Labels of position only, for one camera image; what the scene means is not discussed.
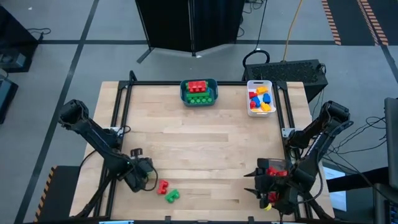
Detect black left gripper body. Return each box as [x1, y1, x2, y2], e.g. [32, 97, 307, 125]
[126, 148, 155, 193]

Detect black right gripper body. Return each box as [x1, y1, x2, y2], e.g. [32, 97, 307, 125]
[254, 157, 298, 215]

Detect green two-stud block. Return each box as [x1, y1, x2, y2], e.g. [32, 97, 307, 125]
[164, 189, 181, 204]

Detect long red building block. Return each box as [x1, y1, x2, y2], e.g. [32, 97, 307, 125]
[187, 80, 208, 93]

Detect white plastic bin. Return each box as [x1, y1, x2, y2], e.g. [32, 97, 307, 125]
[246, 80, 277, 118]

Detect black mat yellow stripes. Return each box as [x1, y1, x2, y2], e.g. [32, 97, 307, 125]
[33, 165, 82, 223]

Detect teal plastic bin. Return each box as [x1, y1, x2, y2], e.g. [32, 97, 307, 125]
[179, 77, 219, 108]

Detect black electronic device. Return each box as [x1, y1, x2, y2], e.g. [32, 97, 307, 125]
[373, 182, 398, 224]

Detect black computer case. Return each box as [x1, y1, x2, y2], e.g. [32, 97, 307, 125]
[241, 58, 329, 103]

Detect black monitor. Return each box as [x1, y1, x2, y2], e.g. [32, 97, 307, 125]
[384, 97, 398, 190]

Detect black folding partition screen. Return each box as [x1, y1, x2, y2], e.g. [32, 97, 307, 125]
[135, 0, 246, 65]

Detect dark box with screen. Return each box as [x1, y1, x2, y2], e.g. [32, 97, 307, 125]
[0, 74, 19, 124]

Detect black mat orange stripes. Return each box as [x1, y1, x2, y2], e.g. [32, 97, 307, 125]
[321, 0, 398, 47]

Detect black equipment cart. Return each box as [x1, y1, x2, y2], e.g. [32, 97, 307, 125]
[0, 5, 40, 74]

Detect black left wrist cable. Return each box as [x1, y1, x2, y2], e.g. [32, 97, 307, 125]
[145, 164, 159, 192]

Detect black metal table frame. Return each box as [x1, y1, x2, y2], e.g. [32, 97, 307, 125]
[70, 70, 335, 224]

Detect thick black cable loop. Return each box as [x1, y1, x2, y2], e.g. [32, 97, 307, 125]
[242, 49, 271, 68]

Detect yellow hanging cable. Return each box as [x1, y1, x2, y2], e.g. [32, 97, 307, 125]
[281, 0, 304, 62]

